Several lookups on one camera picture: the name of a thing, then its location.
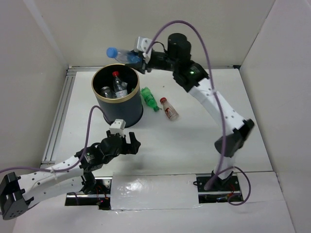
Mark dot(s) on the red label water bottle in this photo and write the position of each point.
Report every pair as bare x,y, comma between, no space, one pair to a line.
120,88

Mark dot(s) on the blue label water bottle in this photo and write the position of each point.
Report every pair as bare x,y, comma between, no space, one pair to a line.
123,56

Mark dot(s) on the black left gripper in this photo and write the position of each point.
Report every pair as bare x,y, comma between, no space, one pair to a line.
132,148

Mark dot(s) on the small red-cap drink bottle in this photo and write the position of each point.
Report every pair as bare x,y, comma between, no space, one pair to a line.
170,112

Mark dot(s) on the aluminium rail frame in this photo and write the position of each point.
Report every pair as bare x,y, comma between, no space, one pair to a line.
49,155

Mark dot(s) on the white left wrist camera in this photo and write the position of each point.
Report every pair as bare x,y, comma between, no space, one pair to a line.
117,127

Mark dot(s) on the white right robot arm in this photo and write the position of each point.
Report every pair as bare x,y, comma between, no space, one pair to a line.
197,82

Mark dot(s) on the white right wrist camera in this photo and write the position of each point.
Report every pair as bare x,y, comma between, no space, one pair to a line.
141,45

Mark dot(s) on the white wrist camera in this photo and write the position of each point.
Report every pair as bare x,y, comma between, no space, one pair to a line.
117,127
141,45

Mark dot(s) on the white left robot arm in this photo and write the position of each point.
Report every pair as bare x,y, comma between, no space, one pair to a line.
19,194

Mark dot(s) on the green plastic soda bottle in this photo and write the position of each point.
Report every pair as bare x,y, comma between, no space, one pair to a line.
149,99

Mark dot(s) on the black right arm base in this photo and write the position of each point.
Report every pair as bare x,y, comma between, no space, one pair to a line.
220,191

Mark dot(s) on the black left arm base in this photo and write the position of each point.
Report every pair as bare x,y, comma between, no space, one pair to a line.
98,196

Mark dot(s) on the clear capless plastic bottle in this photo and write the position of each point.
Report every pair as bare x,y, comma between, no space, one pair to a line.
106,92

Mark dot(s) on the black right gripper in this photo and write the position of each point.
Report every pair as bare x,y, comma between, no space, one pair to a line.
138,67

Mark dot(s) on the dark round waste bin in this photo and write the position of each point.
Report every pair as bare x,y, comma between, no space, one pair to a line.
128,108

